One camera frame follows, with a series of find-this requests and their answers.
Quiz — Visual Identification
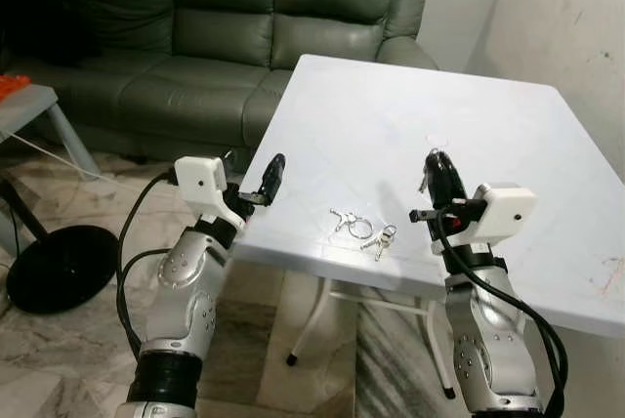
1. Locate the white plastic folding table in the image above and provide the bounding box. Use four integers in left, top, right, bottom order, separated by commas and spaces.
234, 54, 625, 401

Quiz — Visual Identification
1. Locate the silver key bunch with rings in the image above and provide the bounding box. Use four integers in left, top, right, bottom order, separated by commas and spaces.
329, 207, 398, 262

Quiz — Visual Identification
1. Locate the green leather sofa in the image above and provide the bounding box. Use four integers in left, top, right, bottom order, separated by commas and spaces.
0, 0, 438, 163

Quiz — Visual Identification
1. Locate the black round stand base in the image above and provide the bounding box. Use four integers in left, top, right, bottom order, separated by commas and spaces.
0, 176, 121, 317

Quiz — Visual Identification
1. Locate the grey side table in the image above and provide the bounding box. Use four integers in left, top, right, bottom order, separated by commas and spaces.
0, 84, 101, 182

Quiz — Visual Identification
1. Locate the black bag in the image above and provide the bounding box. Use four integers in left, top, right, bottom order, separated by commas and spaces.
0, 0, 102, 69

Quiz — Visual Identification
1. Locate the orange object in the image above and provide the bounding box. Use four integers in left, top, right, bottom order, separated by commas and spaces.
0, 73, 37, 105

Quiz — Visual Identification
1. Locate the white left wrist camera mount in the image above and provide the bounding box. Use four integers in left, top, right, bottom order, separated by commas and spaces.
174, 156, 246, 230

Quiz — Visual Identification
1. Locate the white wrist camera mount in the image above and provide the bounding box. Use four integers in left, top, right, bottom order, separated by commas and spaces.
467, 184, 537, 246
174, 156, 246, 230

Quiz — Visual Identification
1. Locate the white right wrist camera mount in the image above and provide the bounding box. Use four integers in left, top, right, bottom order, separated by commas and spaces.
467, 184, 537, 246

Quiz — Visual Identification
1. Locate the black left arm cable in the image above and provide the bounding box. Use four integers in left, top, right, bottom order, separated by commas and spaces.
115, 171, 188, 360

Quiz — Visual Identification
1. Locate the thin white floor cord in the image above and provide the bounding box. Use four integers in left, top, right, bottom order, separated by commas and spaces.
0, 133, 123, 186

